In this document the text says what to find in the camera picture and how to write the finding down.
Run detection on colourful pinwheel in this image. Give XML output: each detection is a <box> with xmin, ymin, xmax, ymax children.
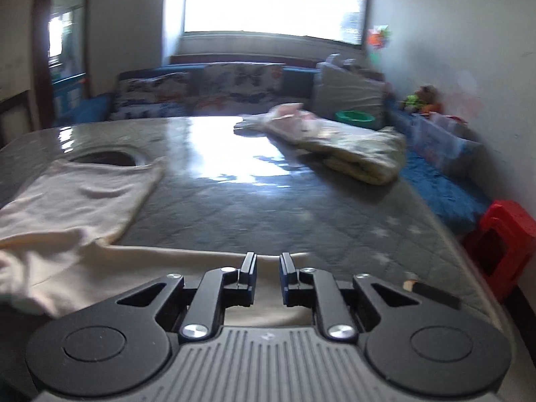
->
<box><xmin>365</xmin><ymin>24</ymin><xmax>395</xmax><ymax>53</ymax></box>

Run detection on blue cabinet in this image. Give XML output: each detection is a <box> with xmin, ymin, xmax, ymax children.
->
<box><xmin>49</xmin><ymin>73</ymin><xmax>89</xmax><ymax>119</ymax></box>

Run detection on wooden door frame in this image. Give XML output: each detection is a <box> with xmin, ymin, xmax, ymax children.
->
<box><xmin>32</xmin><ymin>0</ymin><xmax>93</xmax><ymax>131</ymax></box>

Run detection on cream garment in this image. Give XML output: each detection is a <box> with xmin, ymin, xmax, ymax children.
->
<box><xmin>0</xmin><ymin>156</ymin><xmax>319</xmax><ymax>323</ymax></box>

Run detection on black round induction cooktop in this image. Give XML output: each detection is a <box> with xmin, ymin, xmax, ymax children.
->
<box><xmin>69</xmin><ymin>150</ymin><xmax>140</xmax><ymax>168</ymax></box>

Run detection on blue sofa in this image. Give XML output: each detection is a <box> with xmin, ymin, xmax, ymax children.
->
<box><xmin>71</xmin><ymin>61</ymin><xmax>403</xmax><ymax>128</ymax></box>

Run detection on clear plastic storage box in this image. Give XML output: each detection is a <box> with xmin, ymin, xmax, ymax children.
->
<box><xmin>387</xmin><ymin>111</ymin><xmax>484</xmax><ymax>179</ymax></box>

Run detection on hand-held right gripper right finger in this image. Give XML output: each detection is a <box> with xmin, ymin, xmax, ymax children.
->
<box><xmin>280</xmin><ymin>252</ymin><xmax>419</xmax><ymax>341</ymax></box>

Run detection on blue fuzzy blanket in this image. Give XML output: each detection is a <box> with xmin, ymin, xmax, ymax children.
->
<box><xmin>398</xmin><ymin>148</ymin><xmax>491</xmax><ymax>237</ymax></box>

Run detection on butterfly print cushion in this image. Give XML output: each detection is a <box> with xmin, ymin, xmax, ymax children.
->
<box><xmin>114</xmin><ymin>71</ymin><xmax>192</xmax><ymax>121</ymax></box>
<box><xmin>190</xmin><ymin>61</ymin><xmax>286</xmax><ymax>115</ymax></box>

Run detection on red plastic stool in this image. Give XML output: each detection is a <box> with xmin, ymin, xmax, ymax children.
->
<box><xmin>461</xmin><ymin>200</ymin><xmax>536</xmax><ymax>303</ymax></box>

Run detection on black bar with pale tip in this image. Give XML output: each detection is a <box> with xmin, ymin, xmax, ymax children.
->
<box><xmin>403</xmin><ymin>279</ymin><xmax>462</xmax><ymax>311</ymax></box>

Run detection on grey quilted star table cover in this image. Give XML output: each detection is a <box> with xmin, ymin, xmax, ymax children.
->
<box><xmin>0</xmin><ymin>115</ymin><xmax>505</xmax><ymax>331</ymax></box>

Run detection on stuffed toys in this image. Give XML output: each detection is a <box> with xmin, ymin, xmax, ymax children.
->
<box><xmin>400</xmin><ymin>85</ymin><xmax>445</xmax><ymax>116</ymax></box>

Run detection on green basin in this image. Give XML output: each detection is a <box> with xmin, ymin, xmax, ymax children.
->
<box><xmin>334</xmin><ymin>110</ymin><xmax>376</xmax><ymax>130</ymax></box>

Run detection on window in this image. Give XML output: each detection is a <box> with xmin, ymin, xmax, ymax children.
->
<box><xmin>181</xmin><ymin>0</ymin><xmax>370</xmax><ymax>48</ymax></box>

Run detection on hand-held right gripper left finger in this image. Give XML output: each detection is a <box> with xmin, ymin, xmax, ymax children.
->
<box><xmin>117</xmin><ymin>252</ymin><xmax>257</xmax><ymax>341</ymax></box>

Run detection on grey pillow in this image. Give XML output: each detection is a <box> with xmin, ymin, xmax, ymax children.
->
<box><xmin>313</xmin><ymin>54</ymin><xmax>387</xmax><ymax>131</ymax></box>

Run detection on yellow printed cloth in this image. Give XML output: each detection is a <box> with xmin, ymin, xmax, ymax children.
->
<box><xmin>299</xmin><ymin>126</ymin><xmax>408</xmax><ymax>186</ymax></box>

